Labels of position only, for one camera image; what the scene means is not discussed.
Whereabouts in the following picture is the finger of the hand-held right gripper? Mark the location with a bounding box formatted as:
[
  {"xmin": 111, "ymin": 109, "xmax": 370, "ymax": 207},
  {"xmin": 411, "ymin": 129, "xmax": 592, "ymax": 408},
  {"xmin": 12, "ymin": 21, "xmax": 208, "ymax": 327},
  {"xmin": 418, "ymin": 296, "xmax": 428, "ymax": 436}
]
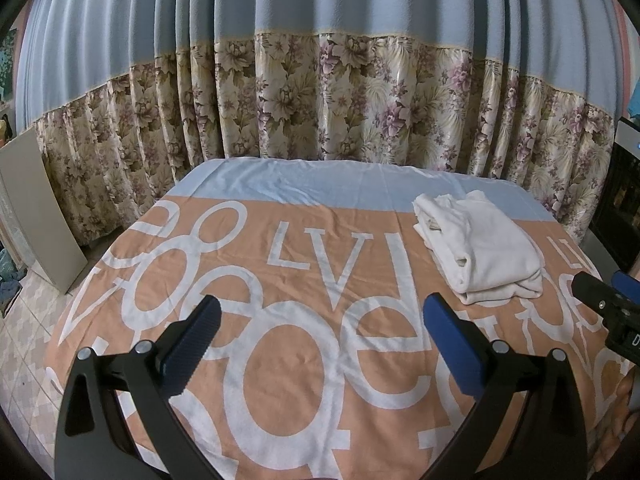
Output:
[
  {"xmin": 571, "ymin": 272, "xmax": 620, "ymax": 322},
  {"xmin": 612, "ymin": 269, "xmax": 640, "ymax": 307}
]

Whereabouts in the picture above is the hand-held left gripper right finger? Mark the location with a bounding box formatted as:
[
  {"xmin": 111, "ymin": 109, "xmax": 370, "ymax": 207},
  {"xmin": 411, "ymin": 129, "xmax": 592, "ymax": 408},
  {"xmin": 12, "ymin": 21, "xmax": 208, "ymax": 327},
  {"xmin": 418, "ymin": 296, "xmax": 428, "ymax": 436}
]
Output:
[{"xmin": 422, "ymin": 292, "xmax": 587, "ymax": 480}]

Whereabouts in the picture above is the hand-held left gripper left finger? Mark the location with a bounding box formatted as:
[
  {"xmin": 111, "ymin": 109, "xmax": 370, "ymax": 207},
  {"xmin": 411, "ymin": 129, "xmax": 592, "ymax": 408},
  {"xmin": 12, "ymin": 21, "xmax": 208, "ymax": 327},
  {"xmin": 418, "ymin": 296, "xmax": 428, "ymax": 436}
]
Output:
[{"xmin": 55, "ymin": 295, "xmax": 223, "ymax": 480}]

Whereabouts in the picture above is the white knit sweater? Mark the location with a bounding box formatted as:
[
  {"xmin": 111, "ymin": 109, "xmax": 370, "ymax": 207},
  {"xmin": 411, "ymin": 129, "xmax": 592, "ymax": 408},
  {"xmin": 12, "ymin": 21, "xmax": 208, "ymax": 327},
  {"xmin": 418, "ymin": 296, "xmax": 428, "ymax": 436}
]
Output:
[{"xmin": 412, "ymin": 190, "xmax": 545, "ymax": 307}]

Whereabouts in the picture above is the black and white appliance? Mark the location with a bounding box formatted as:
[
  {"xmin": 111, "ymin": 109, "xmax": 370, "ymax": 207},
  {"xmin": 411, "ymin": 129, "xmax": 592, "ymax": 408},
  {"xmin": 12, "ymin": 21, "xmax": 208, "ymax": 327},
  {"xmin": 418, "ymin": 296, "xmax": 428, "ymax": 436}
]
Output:
[{"xmin": 589, "ymin": 116, "xmax": 640, "ymax": 275}]

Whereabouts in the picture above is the orange and blue printed blanket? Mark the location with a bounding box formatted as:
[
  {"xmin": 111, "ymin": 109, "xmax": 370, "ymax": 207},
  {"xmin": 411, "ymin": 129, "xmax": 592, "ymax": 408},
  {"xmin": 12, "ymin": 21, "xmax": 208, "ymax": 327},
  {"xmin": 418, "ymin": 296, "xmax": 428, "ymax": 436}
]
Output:
[{"xmin": 42, "ymin": 159, "xmax": 632, "ymax": 480}]

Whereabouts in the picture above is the grey board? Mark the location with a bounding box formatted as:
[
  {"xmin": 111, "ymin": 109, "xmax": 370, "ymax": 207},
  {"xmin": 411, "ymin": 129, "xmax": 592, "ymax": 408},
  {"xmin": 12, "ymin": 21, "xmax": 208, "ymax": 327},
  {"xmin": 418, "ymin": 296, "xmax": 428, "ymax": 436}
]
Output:
[{"xmin": 0, "ymin": 127, "xmax": 90, "ymax": 295}]

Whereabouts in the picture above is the blue floral curtain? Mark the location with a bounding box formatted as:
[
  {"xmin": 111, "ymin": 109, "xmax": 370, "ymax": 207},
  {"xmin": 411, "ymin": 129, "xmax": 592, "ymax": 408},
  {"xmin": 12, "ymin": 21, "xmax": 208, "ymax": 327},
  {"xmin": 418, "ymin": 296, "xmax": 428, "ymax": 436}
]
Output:
[{"xmin": 15, "ymin": 0, "xmax": 632, "ymax": 241}]

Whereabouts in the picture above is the wall poster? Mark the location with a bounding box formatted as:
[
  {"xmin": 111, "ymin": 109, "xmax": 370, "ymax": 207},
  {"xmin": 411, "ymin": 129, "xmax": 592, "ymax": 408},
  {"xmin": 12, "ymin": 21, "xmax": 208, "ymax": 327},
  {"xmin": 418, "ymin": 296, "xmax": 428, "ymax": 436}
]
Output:
[{"xmin": 0, "ymin": 30, "xmax": 22, "ymax": 107}]

